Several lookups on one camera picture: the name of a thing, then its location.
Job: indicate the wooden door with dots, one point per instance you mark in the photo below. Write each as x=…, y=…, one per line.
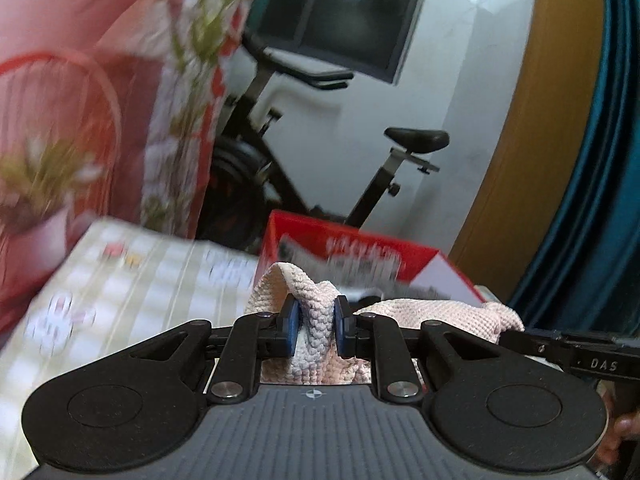
x=530, y=135

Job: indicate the black exercise bike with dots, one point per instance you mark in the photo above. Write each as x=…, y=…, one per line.
x=240, y=160

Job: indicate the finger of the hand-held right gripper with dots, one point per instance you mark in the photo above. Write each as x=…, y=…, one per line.
x=530, y=344

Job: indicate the cream knitted cloth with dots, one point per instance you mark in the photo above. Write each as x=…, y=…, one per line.
x=315, y=310

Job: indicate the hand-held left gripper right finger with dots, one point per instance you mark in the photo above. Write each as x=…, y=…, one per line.
x=342, y=327

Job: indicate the red cardboard box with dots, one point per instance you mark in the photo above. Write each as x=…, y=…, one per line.
x=300, y=227

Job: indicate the checked rabbit print cloth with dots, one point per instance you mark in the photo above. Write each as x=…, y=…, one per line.
x=125, y=285

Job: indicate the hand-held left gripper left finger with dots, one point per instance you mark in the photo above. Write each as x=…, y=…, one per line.
x=291, y=327

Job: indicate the blue teal pleated curtain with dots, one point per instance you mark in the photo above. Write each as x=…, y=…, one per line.
x=605, y=185

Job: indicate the person's right hand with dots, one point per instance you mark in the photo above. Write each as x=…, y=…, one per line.
x=630, y=426

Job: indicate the printed backdrop cloth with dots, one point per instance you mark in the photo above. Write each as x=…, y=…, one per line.
x=100, y=85

